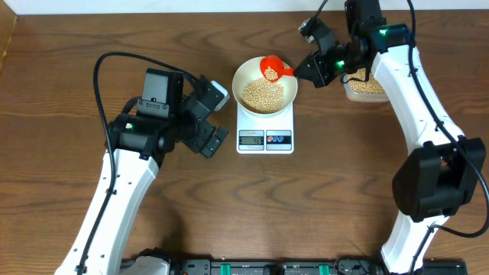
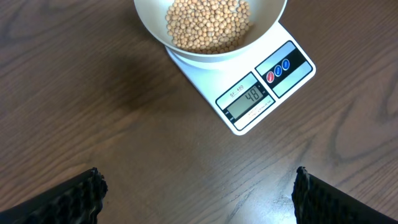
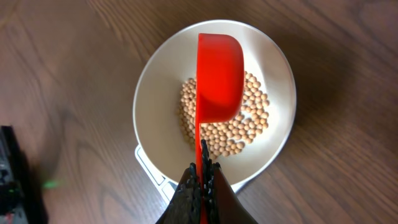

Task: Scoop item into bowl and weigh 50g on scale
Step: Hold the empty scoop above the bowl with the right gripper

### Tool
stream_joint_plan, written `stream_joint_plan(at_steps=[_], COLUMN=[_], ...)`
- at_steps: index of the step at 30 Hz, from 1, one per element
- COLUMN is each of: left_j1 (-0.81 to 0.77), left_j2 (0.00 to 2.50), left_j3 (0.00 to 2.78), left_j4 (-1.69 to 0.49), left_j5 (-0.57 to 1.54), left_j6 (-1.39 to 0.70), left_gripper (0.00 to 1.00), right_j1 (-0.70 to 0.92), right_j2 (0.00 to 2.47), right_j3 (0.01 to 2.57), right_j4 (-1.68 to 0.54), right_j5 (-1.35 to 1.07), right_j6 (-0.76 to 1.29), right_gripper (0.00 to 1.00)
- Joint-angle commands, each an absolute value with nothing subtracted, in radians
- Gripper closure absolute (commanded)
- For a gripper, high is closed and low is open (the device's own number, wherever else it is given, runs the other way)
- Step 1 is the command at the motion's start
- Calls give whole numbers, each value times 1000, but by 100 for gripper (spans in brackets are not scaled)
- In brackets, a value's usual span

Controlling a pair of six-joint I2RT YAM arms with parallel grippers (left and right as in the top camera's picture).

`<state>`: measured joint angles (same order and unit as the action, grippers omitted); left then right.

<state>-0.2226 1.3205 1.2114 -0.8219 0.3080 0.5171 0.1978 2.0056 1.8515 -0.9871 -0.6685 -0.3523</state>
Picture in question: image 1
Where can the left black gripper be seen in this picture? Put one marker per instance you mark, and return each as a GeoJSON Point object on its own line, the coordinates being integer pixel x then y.
{"type": "Point", "coordinates": [197, 142]}

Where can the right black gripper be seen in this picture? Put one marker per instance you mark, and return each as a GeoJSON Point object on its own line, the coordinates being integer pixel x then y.
{"type": "Point", "coordinates": [319, 76]}

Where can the red plastic measuring scoop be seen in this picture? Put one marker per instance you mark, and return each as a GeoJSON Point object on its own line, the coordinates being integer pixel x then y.
{"type": "Point", "coordinates": [277, 64]}

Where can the white digital kitchen scale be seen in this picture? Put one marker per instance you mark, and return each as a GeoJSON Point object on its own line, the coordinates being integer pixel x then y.
{"type": "Point", "coordinates": [265, 133]}

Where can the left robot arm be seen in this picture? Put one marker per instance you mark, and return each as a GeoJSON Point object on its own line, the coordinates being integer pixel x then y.
{"type": "Point", "coordinates": [145, 131]}

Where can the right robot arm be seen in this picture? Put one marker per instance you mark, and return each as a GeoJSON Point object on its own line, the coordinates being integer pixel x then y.
{"type": "Point", "coordinates": [443, 167]}

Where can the white round bowl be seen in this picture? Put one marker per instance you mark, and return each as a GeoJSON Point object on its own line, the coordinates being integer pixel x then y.
{"type": "Point", "coordinates": [250, 71]}

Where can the soybeans in bowl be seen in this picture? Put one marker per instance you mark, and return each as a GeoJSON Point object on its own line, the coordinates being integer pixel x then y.
{"type": "Point", "coordinates": [262, 96]}

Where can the clear plastic container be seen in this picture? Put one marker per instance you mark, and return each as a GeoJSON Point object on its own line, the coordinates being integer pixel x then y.
{"type": "Point", "coordinates": [360, 97]}

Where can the soybeans pile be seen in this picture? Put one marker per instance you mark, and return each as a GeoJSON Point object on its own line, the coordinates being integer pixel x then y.
{"type": "Point", "coordinates": [358, 84]}

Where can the cardboard panel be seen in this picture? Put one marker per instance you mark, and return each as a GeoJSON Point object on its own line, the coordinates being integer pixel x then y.
{"type": "Point", "coordinates": [8, 20]}

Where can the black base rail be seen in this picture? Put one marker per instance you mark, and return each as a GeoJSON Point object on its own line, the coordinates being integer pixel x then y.
{"type": "Point", "coordinates": [153, 266]}

